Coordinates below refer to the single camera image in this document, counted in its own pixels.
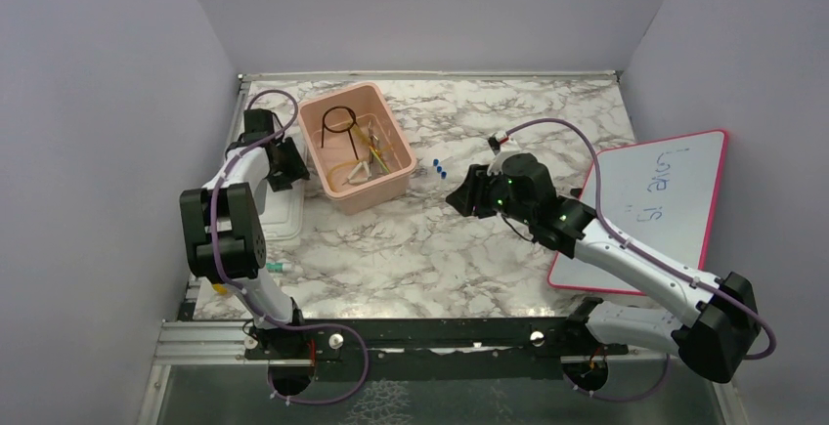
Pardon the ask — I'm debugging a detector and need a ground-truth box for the black metal ring stand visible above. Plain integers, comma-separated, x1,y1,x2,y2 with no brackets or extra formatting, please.
320,106,360,159

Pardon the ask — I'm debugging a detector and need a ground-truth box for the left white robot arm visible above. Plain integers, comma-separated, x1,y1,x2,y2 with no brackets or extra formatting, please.
179,108,310,358

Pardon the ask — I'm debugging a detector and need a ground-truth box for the pink framed whiteboard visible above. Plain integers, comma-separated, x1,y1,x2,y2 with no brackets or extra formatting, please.
580,129,728,270

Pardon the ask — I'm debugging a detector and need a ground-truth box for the yellow pipette bulb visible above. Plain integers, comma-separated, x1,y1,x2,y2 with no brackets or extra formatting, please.
212,284,230,296

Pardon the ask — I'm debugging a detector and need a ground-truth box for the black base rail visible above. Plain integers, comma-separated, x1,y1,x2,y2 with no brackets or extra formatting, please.
227,317,629,384

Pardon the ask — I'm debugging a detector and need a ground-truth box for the yellow rubber tube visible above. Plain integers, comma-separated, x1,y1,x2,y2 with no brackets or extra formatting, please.
326,147,392,191

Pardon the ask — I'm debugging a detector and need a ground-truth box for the white clay triangle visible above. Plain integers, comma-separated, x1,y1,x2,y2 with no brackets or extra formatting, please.
343,161,372,186

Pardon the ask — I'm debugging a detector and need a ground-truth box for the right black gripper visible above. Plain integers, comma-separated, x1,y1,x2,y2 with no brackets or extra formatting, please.
446,161,535,226

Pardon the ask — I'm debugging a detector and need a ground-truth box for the pink plastic bin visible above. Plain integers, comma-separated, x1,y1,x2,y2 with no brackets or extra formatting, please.
298,82,416,215

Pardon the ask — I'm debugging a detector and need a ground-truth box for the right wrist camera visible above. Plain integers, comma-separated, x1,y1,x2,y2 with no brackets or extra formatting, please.
487,131,522,176

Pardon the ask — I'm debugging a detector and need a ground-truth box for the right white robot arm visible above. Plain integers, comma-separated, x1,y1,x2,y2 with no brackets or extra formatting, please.
445,152,761,383

